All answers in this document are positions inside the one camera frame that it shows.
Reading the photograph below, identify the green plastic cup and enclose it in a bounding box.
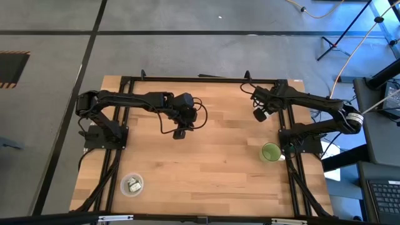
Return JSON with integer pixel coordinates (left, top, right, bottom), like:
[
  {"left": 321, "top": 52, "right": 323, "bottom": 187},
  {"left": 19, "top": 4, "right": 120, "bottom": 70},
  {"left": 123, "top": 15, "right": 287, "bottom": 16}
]
[{"left": 259, "top": 142, "right": 286, "bottom": 163}]

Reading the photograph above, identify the white sheet under table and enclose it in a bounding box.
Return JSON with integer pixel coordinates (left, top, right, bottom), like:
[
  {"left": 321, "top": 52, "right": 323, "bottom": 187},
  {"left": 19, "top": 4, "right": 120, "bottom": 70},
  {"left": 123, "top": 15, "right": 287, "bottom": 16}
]
[{"left": 321, "top": 140, "right": 341, "bottom": 182}]

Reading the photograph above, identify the black desk support bar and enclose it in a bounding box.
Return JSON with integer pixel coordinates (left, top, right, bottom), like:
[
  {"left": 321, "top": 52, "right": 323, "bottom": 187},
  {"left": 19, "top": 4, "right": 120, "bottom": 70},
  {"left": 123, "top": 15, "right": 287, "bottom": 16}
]
[{"left": 321, "top": 144, "right": 369, "bottom": 173}]

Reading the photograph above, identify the black tripod stand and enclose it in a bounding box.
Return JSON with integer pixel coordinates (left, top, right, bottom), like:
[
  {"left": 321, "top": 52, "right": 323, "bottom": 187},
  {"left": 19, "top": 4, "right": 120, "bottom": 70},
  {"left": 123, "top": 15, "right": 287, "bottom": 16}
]
[{"left": 316, "top": 0, "right": 400, "bottom": 62}]

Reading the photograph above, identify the black diagonal beam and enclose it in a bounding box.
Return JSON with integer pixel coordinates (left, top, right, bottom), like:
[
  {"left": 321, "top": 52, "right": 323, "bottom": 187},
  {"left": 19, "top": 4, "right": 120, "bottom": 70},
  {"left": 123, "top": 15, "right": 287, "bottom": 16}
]
[{"left": 365, "top": 59, "right": 400, "bottom": 91}]

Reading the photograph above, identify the black keyboard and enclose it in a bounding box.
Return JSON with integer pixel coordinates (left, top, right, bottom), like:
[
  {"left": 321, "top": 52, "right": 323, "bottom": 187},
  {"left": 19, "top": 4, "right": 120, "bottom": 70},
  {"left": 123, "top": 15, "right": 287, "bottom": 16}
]
[{"left": 367, "top": 179, "right": 400, "bottom": 224}]

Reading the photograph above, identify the black floor hatch striped edge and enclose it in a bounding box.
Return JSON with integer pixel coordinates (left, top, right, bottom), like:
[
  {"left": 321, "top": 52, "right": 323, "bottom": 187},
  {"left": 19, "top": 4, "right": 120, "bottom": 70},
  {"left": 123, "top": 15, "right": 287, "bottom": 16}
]
[{"left": 0, "top": 50, "right": 31, "bottom": 89}]

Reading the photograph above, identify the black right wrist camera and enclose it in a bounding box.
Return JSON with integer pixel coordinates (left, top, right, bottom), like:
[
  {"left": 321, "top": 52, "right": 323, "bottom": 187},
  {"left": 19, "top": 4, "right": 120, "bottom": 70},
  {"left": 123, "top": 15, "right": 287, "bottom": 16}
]
[{"left": 252, "top": 107, "right": 267, "bottom": 123}]

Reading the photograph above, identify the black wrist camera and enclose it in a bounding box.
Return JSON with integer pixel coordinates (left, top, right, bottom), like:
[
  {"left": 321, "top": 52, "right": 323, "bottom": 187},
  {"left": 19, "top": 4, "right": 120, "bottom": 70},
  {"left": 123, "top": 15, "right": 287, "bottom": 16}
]
[
  {"left": 252, "top": 107, "right": 267, "bottom": 123},
  {"left": 172, "top": 128, "right": 188, "bottom": 141}
]

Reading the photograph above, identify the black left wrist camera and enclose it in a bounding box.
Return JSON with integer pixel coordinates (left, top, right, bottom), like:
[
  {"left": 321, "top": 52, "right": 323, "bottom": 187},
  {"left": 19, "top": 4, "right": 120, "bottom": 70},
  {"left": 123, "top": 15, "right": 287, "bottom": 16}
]
[{"left": 172, "top": 128, "right": 188, "bottom": 141}]

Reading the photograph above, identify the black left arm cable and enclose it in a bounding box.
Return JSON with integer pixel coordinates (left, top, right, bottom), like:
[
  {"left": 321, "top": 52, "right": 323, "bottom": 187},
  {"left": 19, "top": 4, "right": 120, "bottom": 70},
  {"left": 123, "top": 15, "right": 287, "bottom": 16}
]
[{"left": 156, "top": 97, "right": 209, "bottom": 135}]

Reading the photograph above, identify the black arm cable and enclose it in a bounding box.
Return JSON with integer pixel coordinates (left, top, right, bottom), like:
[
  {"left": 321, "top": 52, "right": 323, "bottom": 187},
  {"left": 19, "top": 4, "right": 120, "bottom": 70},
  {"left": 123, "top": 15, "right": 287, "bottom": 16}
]
[
  {"left": 239, "top": 81, "right": 256, "bottom": 96},
  {"left": 156, "top": 97, "right": 209, "bottom": 135}
]

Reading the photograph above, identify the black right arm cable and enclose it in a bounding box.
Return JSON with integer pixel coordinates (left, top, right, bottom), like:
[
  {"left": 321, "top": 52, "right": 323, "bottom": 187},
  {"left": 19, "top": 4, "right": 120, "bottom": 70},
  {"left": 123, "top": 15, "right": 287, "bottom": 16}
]
[{"left": 239, "top": 81, "right": 256, "bottom": 96}]

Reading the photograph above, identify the black metal table frame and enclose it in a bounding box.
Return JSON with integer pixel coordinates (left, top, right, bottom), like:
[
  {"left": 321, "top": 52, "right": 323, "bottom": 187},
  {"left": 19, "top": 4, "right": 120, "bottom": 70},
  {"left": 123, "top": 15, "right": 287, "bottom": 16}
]
[{"left": 70, "top": 69, "right": 337, "bottom": 225}]

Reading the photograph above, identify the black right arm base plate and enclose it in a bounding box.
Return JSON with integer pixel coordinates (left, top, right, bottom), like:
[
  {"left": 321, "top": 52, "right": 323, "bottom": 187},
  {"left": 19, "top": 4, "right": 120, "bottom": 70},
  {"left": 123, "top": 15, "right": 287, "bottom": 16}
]
[{"left": 278, "top": 127, "right": 323, "bottom": 154}]

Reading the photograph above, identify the long orange cable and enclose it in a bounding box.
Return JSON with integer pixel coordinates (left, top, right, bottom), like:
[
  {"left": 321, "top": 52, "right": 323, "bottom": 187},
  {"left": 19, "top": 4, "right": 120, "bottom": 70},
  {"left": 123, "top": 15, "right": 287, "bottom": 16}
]
[{"left": 330, "top": 0, "right": 400, "bottom": 95}]

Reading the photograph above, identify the short orange cable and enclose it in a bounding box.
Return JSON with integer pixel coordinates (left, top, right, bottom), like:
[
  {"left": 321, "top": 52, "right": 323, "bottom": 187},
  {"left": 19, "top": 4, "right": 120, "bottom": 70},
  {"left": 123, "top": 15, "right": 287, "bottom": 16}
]
[{"left": 284, "top": 0, "right": 345, "bottom": 19}]

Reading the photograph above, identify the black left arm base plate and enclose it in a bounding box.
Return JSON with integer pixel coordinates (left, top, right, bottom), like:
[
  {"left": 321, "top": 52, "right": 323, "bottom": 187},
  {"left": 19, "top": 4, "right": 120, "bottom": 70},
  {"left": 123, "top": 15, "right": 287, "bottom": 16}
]
[{"left": 83, "top": 124, "right": 129, "bottom": 150}]

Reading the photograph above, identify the white cable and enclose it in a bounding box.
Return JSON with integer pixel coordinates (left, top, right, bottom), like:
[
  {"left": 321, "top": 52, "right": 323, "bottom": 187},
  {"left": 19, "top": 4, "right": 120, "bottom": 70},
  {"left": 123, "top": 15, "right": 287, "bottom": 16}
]
[{"left": 361, "top": 92, "right": 400, "bottom": 115}]

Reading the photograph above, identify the silver metal frame bracket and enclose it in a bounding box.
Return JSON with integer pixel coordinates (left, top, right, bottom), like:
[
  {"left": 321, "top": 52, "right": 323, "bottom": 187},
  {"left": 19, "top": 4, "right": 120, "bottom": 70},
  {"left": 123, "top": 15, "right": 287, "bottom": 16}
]
[
  {"left": 270, "top": 217, "right": 309, "bottom": 225},
  {"left": 97, "top": 214, "right": 134, "bottom": 223}
]

